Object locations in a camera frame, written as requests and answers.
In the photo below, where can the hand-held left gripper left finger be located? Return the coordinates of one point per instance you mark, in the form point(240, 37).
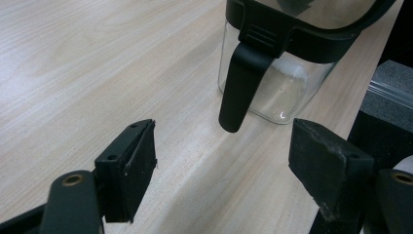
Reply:
point(138, 169)

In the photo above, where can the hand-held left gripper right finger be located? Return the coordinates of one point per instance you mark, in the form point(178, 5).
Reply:
point(328, 169)

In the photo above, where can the aluminium floor rail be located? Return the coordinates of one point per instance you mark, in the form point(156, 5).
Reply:
point(393, 92)

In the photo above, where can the glass jar with black lid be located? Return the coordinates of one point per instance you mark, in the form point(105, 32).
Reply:
point(256, 39)

